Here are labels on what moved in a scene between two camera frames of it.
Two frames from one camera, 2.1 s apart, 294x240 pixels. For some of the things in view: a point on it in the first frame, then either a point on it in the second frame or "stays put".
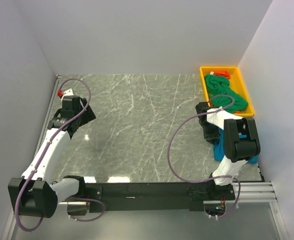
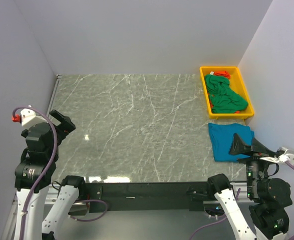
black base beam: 148,197 stays put
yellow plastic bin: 237,84 stays put
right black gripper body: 211,131 → 255,168
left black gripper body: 87,116 → 59,138
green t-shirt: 216,85 stays put
